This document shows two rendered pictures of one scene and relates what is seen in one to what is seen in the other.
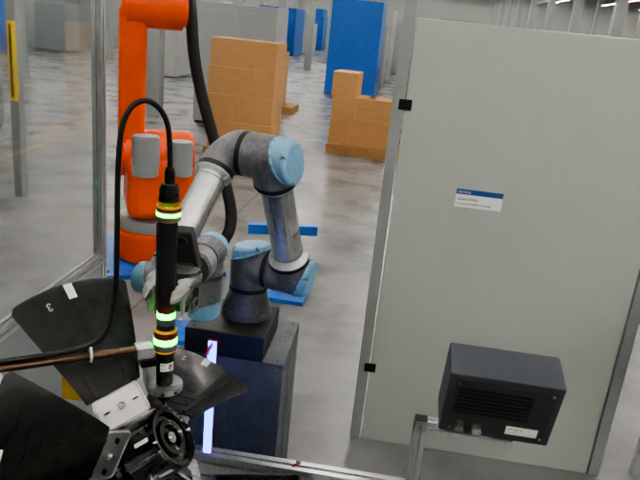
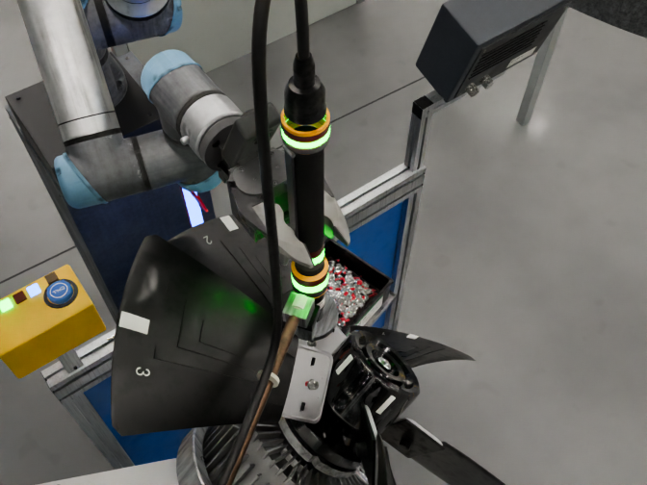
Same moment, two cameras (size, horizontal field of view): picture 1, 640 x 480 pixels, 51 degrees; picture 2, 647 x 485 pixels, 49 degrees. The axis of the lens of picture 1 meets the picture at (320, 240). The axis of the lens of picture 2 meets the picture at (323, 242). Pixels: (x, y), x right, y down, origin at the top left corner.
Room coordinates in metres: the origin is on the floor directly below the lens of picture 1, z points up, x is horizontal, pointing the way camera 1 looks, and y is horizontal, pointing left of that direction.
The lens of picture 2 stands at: (0.78, 0.55, 2.07)
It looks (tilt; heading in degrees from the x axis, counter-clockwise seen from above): 55 degrees down; 319
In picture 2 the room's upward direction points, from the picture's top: straight up
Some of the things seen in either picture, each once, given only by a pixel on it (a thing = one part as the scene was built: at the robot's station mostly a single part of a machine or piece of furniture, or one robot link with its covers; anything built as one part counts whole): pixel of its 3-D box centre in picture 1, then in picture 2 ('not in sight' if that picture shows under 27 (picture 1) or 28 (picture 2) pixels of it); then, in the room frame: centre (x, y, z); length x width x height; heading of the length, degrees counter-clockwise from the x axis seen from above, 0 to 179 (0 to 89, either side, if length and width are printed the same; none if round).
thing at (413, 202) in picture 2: not in sight; (396, 275); (1.43, -0.29, 0.39); 0.04 x 0.04 x 0.78; 84
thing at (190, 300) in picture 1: (184, 281); (253, 176); (1.23, 0.26, 1.44); 0.12 x 0.08 x 0.09; 175
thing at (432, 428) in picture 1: (462, 430); (460, 87); (1.42, -0.39, 1.04); 0.24 x 0.03 x 0.03; 84
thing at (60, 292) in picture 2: not in sight; (60, 293); (1.51, 0.48, 1.08); 0.04 x 0.04 x 0.02
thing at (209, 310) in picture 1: (198, 292); (184, 152); (1.39, 0.26, 1.34); 0.11 x 0.08 x 0.11; 69
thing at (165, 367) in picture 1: (167, 290); (308, 224); (1.12, 0.27, 1.46); 0.04 x 0.04 x 0.46
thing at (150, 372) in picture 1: (159, 366); (308, 304); (1.12, 0.28, 1.31); 0.09 x 0.07 x 0.10; 119
